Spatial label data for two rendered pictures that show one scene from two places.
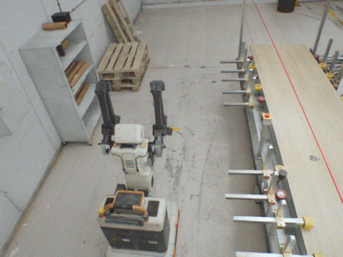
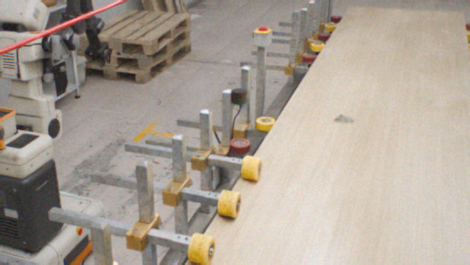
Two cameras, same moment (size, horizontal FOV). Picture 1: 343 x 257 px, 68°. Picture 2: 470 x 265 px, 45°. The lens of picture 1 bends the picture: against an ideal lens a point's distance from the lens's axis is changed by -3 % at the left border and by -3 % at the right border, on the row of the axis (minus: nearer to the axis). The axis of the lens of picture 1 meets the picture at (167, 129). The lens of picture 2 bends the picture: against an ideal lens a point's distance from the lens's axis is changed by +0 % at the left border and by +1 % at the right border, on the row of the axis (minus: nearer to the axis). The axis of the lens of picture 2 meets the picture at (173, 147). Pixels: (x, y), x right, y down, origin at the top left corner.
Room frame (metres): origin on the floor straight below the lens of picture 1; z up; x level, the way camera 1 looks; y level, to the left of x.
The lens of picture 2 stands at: (-0.90, -0.99, 1.87)
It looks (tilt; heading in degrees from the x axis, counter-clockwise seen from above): 26 degrees down; 13
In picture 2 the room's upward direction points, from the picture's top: 2 degrees counter-clockwise
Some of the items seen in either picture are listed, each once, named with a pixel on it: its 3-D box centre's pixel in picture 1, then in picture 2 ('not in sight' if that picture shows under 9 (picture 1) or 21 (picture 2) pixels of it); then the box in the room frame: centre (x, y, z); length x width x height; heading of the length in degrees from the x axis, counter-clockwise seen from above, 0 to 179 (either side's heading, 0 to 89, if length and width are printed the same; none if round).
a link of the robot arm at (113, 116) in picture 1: (108, 105); not in sight; (1.80, 0.46, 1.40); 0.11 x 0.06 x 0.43; 78
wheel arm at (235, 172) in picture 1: (254, 173); (221, 127); (1.37, -0.69, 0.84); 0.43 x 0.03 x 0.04; 79
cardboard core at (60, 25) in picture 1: (54, 25); not in sight; (3.44, 1.26, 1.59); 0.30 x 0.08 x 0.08; 79
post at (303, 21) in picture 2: (248, 86); (301, 46); (2.61, -1.03, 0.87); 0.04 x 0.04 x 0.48; 79
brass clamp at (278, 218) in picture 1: (278, 218); (204, 156); (0.87, -0.69, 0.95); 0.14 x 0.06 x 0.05; 169
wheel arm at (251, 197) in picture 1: (253, 197); (194, 149); (1.13, -0.61, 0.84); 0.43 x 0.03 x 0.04; 79
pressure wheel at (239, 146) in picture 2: (280, 197); (239, 154); (1.09, -0.80, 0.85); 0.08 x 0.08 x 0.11
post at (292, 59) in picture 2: (251, 95); (293, 50); (2.37, -0.98, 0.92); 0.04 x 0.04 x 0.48; 79
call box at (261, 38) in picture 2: (266, 119); (262, 38); (1.64, -0.84, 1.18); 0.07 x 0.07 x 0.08; 79
